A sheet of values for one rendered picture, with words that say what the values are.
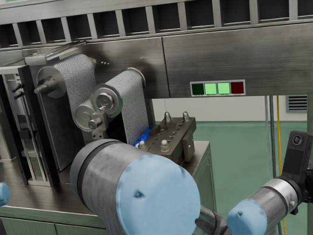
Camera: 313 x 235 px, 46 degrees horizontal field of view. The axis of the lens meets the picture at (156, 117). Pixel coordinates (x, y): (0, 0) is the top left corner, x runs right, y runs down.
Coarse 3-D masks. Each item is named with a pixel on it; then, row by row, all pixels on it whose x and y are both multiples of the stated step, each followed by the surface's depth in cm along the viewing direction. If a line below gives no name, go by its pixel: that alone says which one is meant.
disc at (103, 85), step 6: (102, 84) 149; (108, 84) 148; (114, 90) 148; (90, 96) 153; (120, 96) 148; (120, 102) 149; (96, 108) 154; (120, 108) 150; (108, 114) 153; (114, 114) 152
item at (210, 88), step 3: (207, 84) 168; (210, 84) 168; (213, 84) 167; (207, 87) 169; (210, 87) 168; (213, 87) 168; (207, 90) 169; (210, 90) 169; (213, 90) 168; (207, 93) 170; (210, 93) 169; (213, 93) 169; (216, 93) 168
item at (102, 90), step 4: (100, 88) 150; (104, 88) 149; (96, 92) 151; (100, 92) 150; (108, 92) 149; (112, 92) 148; (96, 96) 152; (112, 96) 149; (116, 96) 148; (116, 100) 149; (116, 104) 150; (112, 108) 151; (116, 108) 151; (108, 112) 153; (112, 112) 152
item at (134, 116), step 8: (136, 104) 164; (144, 104) 173; (128, 112) 156; (136, 112) 164; (144, 112) 172; (128, 120) 156; (136, 120) 164; (144, 120) 172; (128, 128) 156; (136, 128) 164; (144, 128) 172; (128, 136) 156; (136, 136) 164; (128, 144) 156
